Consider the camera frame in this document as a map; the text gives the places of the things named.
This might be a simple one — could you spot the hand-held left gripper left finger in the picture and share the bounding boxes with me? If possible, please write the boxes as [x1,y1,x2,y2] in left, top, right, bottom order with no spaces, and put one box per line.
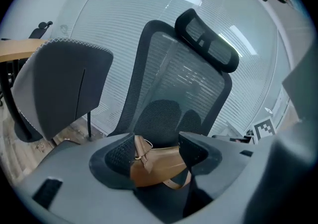
[88,133,138,190]

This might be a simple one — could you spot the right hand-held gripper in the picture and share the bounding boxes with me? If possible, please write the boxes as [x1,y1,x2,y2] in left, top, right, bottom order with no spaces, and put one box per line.
[211,116,277,146]

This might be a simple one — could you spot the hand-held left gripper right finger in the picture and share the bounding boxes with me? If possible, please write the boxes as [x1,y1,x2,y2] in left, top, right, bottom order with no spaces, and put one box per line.
[178,131,223,177]

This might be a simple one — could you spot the brown leather bag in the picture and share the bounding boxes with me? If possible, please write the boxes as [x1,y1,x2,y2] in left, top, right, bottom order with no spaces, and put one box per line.
[130,134,192,190]

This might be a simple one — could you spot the black mesh office chair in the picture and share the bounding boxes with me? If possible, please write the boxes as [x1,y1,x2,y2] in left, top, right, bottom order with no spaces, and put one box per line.
[106,8,240,219]

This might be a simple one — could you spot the wooden desk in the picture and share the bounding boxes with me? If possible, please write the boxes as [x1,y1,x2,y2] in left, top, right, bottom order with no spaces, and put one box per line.
[0,39,48,119]

